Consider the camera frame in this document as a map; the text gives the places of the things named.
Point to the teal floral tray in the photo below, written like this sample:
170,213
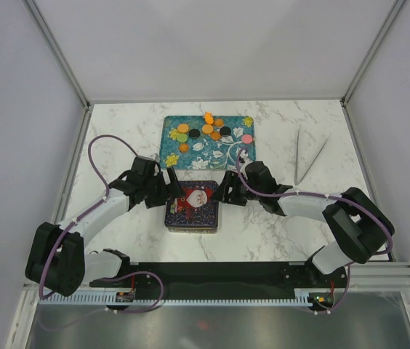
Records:
212,151

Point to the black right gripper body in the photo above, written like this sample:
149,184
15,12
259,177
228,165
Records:
240,193

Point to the orange flower cookie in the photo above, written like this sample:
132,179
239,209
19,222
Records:
183,147

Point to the gold tin lid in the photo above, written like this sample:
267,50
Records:
197,193

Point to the orange round cookie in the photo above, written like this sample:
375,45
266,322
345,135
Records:
207,129
183,128

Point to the metal tongs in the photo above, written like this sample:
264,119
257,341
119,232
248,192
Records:
301,172

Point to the square cookie tin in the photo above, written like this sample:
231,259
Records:
204,219

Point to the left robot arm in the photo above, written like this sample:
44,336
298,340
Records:
57,260

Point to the pink cookie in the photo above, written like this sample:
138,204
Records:
247,139

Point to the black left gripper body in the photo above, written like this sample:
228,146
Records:
156,190

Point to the green cookie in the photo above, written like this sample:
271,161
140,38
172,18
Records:
182,138

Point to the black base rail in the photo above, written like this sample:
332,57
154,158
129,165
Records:
237,280

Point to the black sandwich cookie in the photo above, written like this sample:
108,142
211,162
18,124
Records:
194,133
225,131

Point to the orange fish cookie on tray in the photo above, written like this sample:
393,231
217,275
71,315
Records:
208,118

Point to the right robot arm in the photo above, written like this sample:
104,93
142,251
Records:
359,228

